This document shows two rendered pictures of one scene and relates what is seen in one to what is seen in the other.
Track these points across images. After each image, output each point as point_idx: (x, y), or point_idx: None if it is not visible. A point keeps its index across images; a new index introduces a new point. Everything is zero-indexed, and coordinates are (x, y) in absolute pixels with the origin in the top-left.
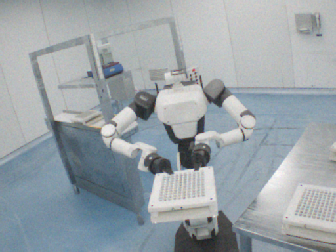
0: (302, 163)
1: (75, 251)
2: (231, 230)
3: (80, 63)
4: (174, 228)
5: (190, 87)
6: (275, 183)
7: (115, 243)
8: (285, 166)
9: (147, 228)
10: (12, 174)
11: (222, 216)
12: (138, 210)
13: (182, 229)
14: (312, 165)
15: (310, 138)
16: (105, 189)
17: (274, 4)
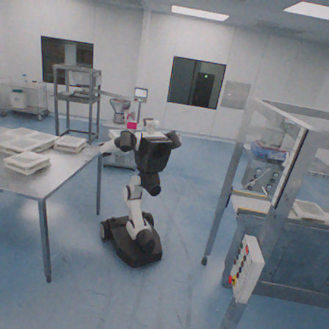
0: (69, 164)
1: (221, 230)
2: (120, 242)
3: None
4: (172, 263)
5: (144, 134)
6: (87, 157)
7: (203, 241)
8: (80, 164)
9: (194, 260)
10: None
11: (131, 253)
12: (204, 250)
13: (156, 239)
14: (63, 163)
15: (53, 180)
16: None
17: None
